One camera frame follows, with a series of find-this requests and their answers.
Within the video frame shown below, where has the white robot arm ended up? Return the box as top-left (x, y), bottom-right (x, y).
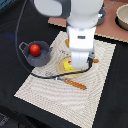
top-left (34, 0), bottom-right (103, 69)

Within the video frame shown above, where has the yellow butter box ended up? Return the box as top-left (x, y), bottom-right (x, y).
top-left (63, 61), bottom-right (73, 71)

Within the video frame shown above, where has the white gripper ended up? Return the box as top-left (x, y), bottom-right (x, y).
top-left (67, 26), bottom-right (96, 69)

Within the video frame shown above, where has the wooden handled fork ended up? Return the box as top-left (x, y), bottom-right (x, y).
top-left (45, 71), bottom-right (88, 91)

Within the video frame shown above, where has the grey saucepan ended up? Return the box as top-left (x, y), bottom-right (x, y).
top-left (97, 2), bottom-right (116, 26)

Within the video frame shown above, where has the round wooden plate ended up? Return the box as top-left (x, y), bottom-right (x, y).
top-left (55, 54), bottom-right (88, 80)

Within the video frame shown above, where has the orange bread loaf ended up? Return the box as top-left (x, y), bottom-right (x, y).
top-left (65, 39), bottom-right (69, 48)

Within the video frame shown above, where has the beige bowl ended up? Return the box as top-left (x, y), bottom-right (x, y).
top-left (116, 4), bottom-right (128, 31)

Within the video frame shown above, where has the wooden handled knife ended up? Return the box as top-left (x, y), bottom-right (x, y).
top-left (92, 57), bottom-right (100, 64)

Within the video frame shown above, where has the pink toy stove board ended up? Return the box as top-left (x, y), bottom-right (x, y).
top-left (48, 2), bottom-right (128, 42)

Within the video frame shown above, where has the woven beige placemat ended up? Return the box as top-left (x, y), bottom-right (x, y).
top-left (13, 30), bottom-right (117, 128)

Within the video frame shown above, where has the grey cooking pot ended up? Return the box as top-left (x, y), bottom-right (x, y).
top-left (19, 41), bottom-right (52, 67)

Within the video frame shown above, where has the red tomato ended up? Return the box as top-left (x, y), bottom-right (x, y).
top-left (30, 44), bottom-right (41, 56)

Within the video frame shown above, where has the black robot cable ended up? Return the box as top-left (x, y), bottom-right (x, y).
top-left (14, 0), bottom-right (91, 80)

